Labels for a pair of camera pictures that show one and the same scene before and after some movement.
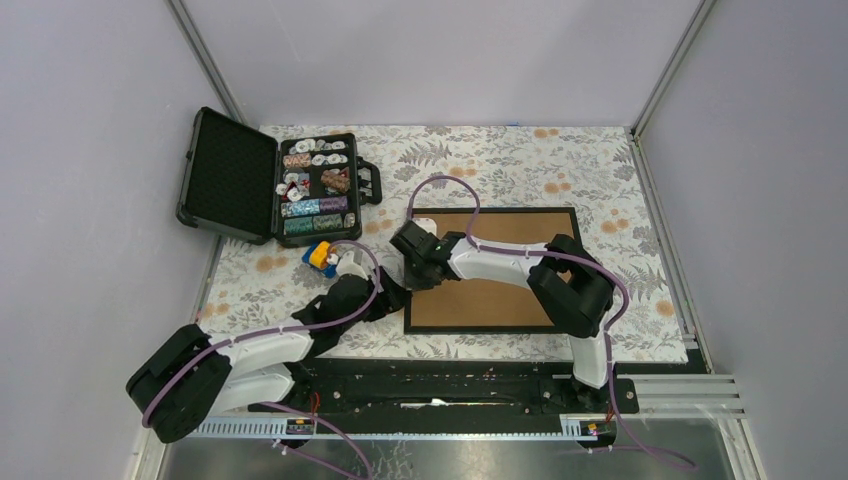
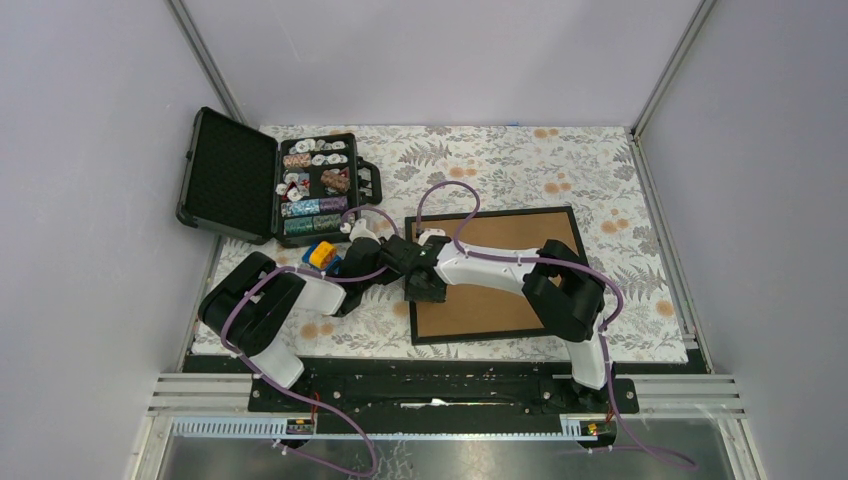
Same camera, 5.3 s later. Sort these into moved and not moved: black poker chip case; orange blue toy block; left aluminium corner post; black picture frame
Moved: black picture frame
Not moved: black poker chip case; orange blue toy block; left aluminium corner post
